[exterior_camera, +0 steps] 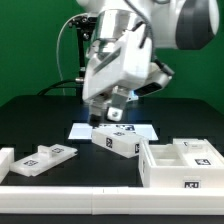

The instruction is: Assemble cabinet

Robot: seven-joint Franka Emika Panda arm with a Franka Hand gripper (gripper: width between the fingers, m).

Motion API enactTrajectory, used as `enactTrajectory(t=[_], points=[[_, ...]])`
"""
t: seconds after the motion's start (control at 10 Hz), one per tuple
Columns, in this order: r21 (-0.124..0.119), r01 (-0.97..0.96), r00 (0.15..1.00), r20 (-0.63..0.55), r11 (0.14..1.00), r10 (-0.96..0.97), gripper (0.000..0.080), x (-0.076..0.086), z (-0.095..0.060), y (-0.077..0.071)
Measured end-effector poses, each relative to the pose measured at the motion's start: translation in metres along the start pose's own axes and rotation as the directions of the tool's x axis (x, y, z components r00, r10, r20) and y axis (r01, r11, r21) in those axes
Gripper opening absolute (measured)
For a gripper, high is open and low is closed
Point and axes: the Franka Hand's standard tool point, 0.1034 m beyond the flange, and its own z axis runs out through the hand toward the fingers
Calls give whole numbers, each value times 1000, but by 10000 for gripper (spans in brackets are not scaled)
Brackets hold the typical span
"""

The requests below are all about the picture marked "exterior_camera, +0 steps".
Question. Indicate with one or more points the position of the white left wall block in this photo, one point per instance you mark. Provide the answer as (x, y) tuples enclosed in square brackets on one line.
[(6, 158)]

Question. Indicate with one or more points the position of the white cabinet door with knob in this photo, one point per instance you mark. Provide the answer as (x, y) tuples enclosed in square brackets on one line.
[(197, 153)]

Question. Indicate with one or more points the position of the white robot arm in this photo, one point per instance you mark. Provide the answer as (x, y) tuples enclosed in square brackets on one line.
[(178, 24)]

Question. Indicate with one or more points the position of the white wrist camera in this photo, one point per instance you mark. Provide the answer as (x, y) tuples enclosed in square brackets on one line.
[(159, 77)]

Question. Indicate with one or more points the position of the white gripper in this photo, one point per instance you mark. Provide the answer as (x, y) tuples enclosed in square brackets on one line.
[(127, 66)]

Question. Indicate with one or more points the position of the white cabinet box with tags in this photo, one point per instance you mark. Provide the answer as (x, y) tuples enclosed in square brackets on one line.
[(117, 140)]

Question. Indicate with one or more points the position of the white cabinet body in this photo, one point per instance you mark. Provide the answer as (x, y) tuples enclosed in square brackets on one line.
[(157, 170)]

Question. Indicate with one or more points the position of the white front wall rail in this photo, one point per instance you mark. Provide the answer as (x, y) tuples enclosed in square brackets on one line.
[(111, 200)]

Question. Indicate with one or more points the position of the white tag sheet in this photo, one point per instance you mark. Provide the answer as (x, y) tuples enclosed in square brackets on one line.
[(82, 131)]

